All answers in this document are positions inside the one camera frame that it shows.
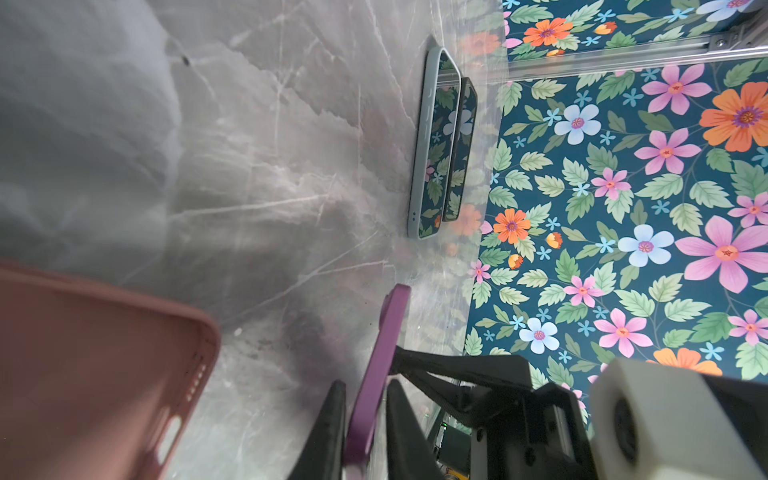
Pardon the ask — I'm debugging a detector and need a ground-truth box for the black phone case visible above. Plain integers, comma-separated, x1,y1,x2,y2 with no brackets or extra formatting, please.
443,77,478,222

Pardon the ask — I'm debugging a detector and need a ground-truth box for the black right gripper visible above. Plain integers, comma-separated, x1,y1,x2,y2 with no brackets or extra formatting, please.
392,347,598,479

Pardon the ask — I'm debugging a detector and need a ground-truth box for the phone with pink edge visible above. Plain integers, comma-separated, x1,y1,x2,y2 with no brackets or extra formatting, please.
343,284,411,479

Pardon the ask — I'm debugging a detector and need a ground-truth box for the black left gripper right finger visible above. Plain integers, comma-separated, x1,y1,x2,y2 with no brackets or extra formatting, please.
385,380,444,480

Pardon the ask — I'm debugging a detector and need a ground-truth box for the aluminium frame post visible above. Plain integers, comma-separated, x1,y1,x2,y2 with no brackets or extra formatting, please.
485,7,767,85

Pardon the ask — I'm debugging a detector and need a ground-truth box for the pink phone case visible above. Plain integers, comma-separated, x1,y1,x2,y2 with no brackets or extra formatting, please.
1,264,221,479

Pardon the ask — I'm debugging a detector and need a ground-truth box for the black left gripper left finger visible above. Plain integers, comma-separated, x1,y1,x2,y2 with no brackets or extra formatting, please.
288,380,346,480

